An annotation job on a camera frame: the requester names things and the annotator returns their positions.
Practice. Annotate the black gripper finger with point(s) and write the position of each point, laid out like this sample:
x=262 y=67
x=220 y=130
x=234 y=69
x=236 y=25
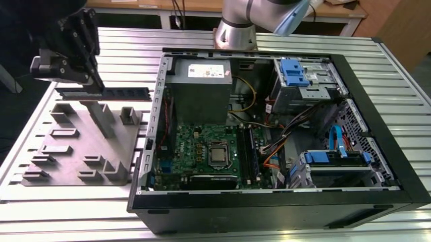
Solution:
x=79 y=37
x=67 y=71

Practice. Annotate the grey chair leg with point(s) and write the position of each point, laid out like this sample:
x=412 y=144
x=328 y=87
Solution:
x=11 y=80

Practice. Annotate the grey parts rack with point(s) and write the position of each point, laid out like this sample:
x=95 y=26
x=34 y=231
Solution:
x=87 y=141

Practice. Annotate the grey power supply unit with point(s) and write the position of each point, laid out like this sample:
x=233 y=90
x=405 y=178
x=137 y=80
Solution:
x=200 y=100

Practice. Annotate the green motherboard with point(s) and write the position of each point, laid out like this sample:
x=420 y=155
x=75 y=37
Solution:
x=189 y=141

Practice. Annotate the blue motherboard connector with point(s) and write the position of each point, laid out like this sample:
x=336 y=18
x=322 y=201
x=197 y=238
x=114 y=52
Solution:
x=166 y=167

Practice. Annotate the black CPU socket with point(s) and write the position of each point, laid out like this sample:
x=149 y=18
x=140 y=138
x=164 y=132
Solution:
x=220 y=144

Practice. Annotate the silver CPU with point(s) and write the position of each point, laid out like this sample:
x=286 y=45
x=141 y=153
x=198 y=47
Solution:
x=218 y=154

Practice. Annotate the black graphics card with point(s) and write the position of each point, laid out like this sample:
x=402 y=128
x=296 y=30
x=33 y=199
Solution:
x=209 y=181

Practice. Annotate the blue disk carrier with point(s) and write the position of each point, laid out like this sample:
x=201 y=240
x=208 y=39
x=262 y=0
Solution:
x=293 y=73
x=318 y=157

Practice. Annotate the black PC case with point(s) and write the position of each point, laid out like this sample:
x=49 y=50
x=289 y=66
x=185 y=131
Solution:
x=236 y=211

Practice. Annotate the metal drive cage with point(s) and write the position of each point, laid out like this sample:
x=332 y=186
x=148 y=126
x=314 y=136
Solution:
x=341 y=171
x=320 y=93

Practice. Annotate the brown wooden cabinet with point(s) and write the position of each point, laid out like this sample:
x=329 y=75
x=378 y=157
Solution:
x=404 y=25

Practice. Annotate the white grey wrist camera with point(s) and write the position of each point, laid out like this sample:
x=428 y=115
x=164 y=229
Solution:
x=41 y=63

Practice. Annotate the wooden desk white frame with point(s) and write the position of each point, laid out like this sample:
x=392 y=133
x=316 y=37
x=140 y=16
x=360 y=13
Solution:
x=341 y=11

